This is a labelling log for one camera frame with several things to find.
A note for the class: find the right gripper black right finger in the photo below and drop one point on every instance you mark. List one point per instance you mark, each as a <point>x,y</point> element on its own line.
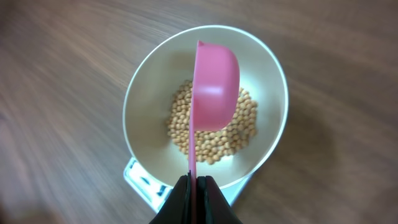
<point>212,207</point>

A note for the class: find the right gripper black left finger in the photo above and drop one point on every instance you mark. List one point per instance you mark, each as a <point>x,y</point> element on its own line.
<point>177,207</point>

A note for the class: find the pink plastic measuring scoop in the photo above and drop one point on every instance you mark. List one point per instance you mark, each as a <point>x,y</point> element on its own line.
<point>214,97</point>

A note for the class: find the white digital kitchen scale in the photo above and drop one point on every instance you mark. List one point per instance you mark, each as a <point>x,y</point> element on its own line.
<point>155,194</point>

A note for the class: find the soybeans in white bowl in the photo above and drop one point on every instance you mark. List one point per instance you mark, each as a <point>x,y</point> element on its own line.
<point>211,146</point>

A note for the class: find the white bowl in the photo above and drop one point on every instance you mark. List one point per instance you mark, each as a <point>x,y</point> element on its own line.
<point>149,98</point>

